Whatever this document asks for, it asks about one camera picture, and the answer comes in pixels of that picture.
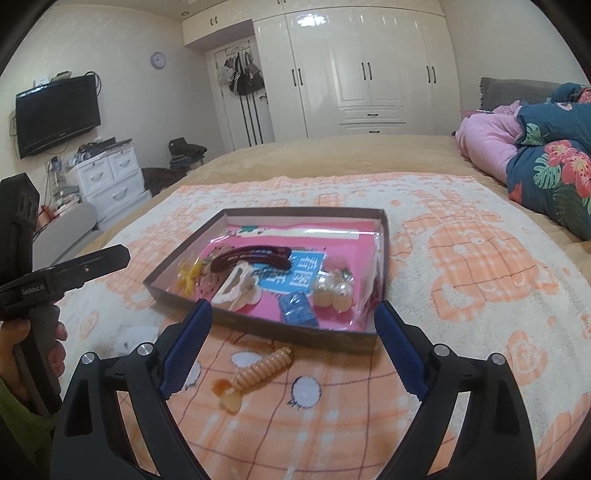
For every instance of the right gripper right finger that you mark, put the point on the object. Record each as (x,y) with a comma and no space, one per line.
(495,441)

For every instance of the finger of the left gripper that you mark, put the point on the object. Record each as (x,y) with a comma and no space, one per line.
(75,273)

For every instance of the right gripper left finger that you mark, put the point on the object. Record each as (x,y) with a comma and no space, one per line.
(91,440)

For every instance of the yellow hoop earrings bag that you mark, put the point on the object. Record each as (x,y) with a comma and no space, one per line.
(193,277)

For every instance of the orange spiral hair clip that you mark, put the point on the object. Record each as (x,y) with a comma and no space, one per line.
(229,391)

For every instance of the cream claw hair clip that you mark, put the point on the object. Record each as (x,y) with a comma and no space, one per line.
(239,290)

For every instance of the dark red banana hair clip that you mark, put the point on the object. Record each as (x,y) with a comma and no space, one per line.
(276,257)

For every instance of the pearl hair accessory bag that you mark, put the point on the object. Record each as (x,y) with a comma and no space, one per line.
(333,289)

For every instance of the white card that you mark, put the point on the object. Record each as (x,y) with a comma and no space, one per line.
(130,337)

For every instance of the left hand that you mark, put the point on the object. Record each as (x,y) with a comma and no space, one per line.
(12,334)

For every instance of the white drawer cabinet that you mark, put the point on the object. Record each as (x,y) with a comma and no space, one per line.
(112,182)

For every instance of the pile of dark clothes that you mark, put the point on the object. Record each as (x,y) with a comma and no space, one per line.
(184,157)

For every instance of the orange white plush blanket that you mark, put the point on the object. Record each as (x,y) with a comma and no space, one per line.
(466,265)

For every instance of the white door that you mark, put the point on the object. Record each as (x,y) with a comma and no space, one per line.
(244,120)

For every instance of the brown shallow cardboard box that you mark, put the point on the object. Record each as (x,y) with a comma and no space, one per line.
(360,343)

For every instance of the hanging bags on door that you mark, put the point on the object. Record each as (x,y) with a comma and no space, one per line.
(241,75)

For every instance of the floral blue pink quilt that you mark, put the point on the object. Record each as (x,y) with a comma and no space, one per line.
(540,152)

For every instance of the beige bed cover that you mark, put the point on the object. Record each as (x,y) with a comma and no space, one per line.
(323,157)

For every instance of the white wardrobe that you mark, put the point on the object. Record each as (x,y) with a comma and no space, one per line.
(344,67)

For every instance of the black wall television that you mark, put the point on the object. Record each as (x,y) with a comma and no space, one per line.
(52,113)

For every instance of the round wall clock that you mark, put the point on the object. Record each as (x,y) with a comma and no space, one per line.
(158,60)

